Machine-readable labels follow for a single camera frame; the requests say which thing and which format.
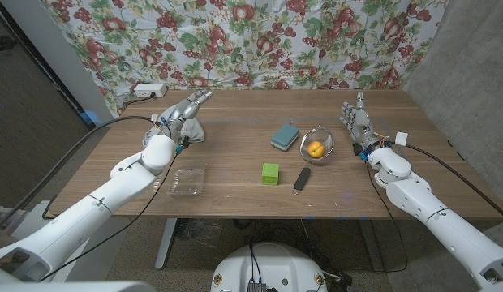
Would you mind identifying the floral fruit print backdrop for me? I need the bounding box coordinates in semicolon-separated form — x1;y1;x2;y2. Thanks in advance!
39;0;450;118

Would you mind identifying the blue plastic piece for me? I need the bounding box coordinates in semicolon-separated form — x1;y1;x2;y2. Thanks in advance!
79;109;103;127

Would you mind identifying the clear plastic clamshell container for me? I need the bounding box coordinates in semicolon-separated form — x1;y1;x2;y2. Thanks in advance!
152;160;207;199

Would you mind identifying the grey shirt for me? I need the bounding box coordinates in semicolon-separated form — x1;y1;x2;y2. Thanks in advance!
142;104;205;147

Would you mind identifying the clear plastic bag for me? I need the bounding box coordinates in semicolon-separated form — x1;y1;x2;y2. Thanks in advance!
182;218;224;248

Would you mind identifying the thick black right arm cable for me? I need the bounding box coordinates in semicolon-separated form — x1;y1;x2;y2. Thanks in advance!
405;144;503;223

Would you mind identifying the green sticky note block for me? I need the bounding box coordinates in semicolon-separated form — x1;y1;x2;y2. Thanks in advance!
261;162;281;187

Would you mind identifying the orange fruit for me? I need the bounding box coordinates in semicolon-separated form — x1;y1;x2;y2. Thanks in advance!
307;140;326;159

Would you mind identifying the black door handle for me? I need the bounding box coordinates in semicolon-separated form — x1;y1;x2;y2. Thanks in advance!
0;35;18;53

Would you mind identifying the white floor platform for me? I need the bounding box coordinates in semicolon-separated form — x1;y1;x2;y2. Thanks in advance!
11;200;131;283

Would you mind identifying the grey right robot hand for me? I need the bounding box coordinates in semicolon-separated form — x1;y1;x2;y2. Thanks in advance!
339;91;385;154

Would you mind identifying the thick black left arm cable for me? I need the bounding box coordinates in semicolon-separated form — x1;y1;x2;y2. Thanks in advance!
0;115;160;234

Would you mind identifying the clear glass bowl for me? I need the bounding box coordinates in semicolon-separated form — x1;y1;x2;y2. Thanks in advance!
299;127;335;164

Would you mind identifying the white sneaker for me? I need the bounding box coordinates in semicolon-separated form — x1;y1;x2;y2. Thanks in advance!
0;204;26;232

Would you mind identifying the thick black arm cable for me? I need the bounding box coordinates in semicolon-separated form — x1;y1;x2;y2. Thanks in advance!
0;115;160;234
405;144;503;223

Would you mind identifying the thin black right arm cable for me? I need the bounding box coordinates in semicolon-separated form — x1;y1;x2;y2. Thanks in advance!
363;161;409;274

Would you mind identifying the white table leg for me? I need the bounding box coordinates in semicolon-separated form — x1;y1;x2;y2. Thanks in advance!
359;218;385;275
154;218;178;271

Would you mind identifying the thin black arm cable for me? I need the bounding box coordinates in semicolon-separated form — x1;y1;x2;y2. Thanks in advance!
39;152;182;282
363;161;409;274

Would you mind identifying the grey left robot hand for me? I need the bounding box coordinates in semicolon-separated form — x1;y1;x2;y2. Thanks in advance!
164;89;214;143

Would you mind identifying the black key fob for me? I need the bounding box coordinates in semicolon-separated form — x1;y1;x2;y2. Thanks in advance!
292;167;312;196

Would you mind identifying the white power strip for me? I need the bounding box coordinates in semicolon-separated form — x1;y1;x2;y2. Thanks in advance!
133;83;169;98

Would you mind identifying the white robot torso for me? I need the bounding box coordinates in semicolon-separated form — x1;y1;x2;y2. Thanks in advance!
210;242;329;292

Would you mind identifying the teal ribbed sponge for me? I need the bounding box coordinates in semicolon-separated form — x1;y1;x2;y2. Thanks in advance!
270;123;301;152

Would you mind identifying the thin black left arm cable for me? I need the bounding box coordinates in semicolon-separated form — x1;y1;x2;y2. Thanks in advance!
39;152;182;282

